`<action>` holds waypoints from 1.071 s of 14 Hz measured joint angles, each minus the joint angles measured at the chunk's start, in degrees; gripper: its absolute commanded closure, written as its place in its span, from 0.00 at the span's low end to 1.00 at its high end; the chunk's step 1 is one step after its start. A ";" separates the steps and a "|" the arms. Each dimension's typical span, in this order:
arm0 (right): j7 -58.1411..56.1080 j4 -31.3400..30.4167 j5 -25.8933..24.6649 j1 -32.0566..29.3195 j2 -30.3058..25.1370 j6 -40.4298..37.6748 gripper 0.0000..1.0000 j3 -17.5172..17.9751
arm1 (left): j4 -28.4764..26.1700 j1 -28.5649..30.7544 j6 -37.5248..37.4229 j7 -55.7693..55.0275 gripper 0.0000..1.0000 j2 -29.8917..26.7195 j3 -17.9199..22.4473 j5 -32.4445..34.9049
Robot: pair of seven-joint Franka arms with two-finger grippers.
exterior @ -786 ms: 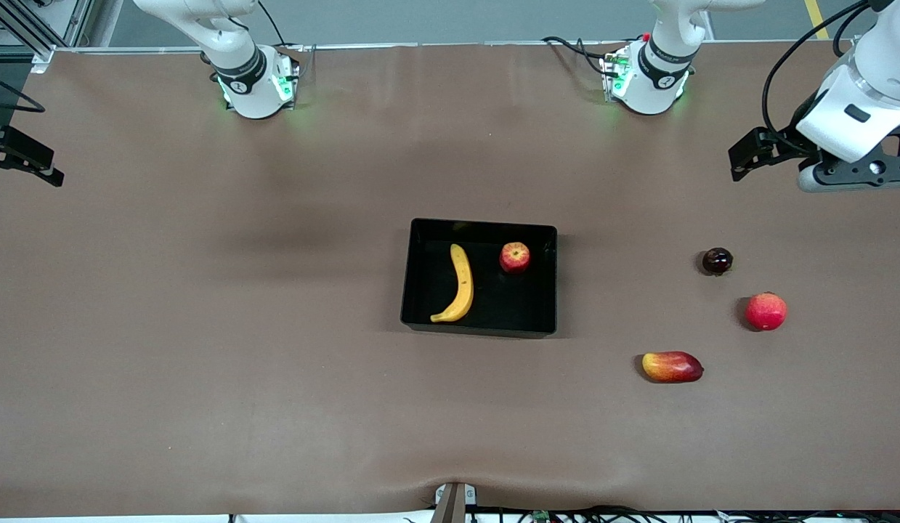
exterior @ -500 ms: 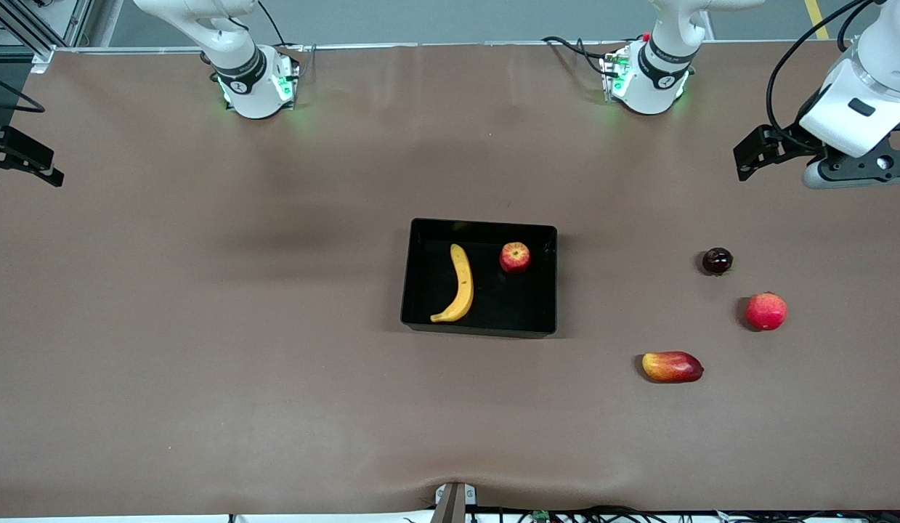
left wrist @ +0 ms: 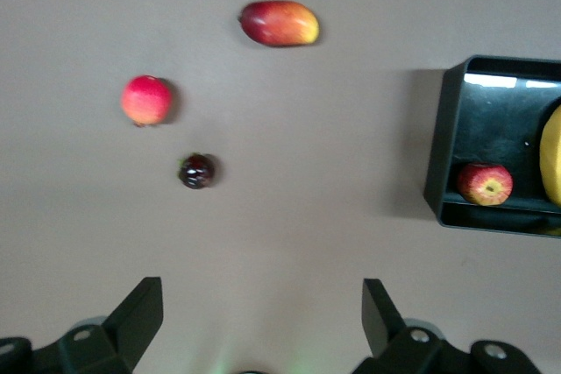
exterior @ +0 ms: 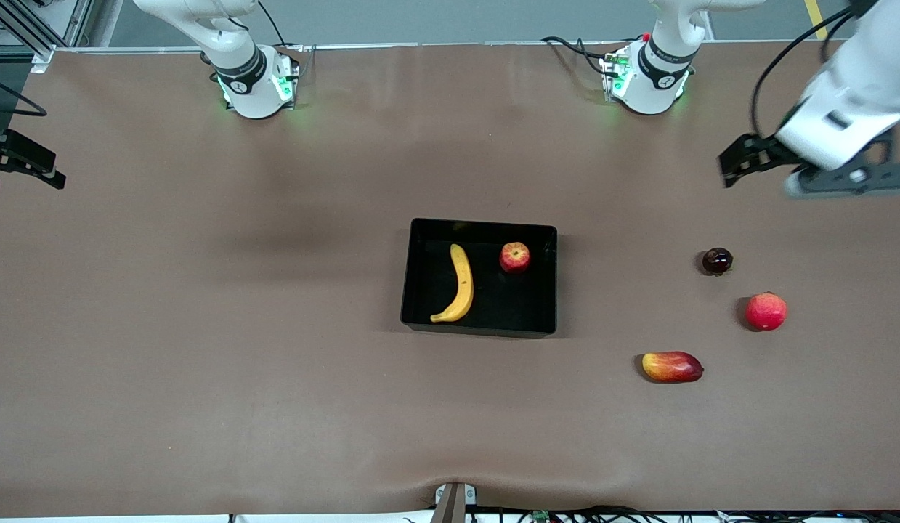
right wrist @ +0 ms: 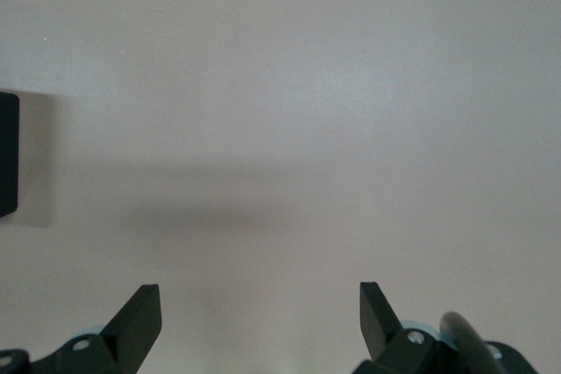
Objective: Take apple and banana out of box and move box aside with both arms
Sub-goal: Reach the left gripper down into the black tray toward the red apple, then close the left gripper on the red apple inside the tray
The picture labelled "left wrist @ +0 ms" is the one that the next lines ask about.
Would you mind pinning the red yellow apple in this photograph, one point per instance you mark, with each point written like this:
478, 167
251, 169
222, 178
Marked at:
484, 185

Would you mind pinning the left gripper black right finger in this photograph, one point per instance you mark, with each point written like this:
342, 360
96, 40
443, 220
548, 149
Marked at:
385, 330

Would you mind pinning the dark red plum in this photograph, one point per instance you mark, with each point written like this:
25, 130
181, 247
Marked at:
196, 171

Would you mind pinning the yellow banana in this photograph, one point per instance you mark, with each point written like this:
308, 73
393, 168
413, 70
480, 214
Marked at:
552, 159

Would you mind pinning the black plastic box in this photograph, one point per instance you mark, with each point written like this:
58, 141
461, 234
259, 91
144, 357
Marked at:
491, 129

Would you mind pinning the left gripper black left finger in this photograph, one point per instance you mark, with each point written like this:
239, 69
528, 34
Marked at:
131, 317

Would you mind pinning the red yellow mango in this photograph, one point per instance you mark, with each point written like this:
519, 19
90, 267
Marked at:
280, 23

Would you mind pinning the red pomegranate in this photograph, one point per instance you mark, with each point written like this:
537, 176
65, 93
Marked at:
146, 100

